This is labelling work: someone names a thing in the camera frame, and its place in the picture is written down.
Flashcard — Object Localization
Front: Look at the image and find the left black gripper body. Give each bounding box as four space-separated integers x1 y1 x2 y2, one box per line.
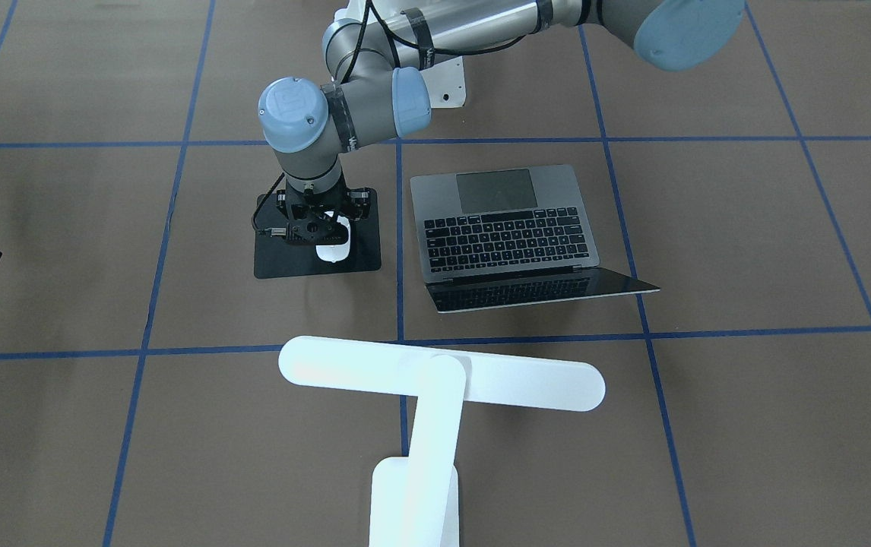
276 179 372 245

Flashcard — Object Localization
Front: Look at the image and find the white computer mouse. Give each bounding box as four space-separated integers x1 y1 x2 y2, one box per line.
316 216 352 264

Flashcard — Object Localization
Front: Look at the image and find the black mouse pad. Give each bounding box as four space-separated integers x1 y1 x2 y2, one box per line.
252 188 382 280

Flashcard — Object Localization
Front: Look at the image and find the grey laptop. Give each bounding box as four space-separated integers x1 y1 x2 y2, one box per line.
409 165 658 314

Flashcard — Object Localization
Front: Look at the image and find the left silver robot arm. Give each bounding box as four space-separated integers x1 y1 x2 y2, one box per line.
251 1 746 245

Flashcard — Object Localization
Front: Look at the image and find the white desk lamp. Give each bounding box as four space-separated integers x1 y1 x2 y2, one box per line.
278 336 607 546

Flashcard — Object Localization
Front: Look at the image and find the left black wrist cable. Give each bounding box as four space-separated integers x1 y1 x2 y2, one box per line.
251 173 288 238

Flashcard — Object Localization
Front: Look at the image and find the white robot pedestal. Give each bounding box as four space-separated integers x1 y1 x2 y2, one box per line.
334 1 467 109

